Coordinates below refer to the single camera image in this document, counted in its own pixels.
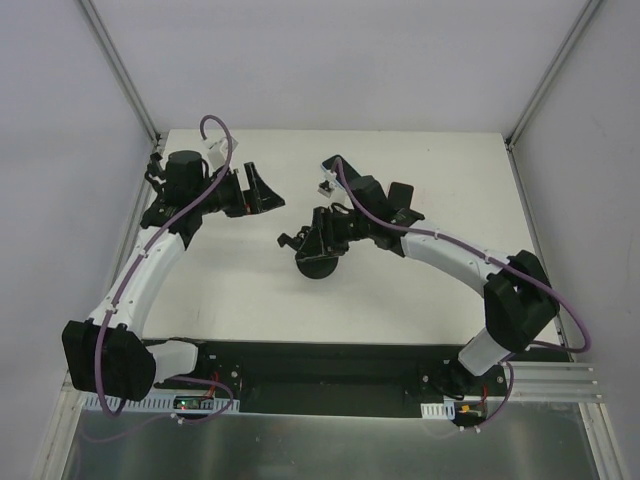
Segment black phone stand two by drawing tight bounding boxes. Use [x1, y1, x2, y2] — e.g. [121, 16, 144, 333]
[277, 226, 339, 280]

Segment blue case phone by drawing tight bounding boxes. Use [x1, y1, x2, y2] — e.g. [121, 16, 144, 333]
[321, 155, 361, 188]

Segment pink case phone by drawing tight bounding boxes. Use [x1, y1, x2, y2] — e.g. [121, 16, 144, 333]
[388, 182, 414, 210]

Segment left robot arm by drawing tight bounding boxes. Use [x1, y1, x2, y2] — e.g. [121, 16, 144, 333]
[62, 150, 285, 401]

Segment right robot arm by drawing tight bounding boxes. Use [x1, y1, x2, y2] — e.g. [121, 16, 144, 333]
[278, 175, 560, 399]

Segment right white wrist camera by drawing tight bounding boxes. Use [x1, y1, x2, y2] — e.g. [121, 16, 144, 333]
[317, 171, 347, 204]

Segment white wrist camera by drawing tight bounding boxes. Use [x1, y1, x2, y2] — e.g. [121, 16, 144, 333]
[202, 137, 238, 170]
[317, 171, 347, 204]

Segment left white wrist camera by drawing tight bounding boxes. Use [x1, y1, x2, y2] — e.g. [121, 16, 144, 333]
[202, 137, 238, 170]

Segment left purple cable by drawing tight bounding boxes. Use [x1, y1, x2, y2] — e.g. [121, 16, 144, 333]
[94, 115, 236, 417]

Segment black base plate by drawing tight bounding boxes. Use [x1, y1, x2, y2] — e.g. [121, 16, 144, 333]
[159, 340, 507, 418]

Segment left white cable duct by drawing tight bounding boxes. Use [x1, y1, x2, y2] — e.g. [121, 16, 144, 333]
[82, 392, 241, 415]

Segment white cable duct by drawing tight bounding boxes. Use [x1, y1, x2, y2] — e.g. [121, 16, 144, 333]
[82, 392, 241, 415]
[420, 401, 456, 421]

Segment right white cable duct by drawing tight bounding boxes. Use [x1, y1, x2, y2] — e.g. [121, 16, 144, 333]
[420, 401, 456, 421]

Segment left aluminium frame post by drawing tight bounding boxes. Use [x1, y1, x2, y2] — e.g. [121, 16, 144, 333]
[75, 0, 161, 145]

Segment aluminium frame post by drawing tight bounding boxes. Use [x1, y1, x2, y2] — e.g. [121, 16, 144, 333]
[504, 0, 604, 149]
[75, 0, 161, 145]

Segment right aluminium frame post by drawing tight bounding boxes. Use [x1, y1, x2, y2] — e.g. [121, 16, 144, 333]
[504, 0, 604, 149]

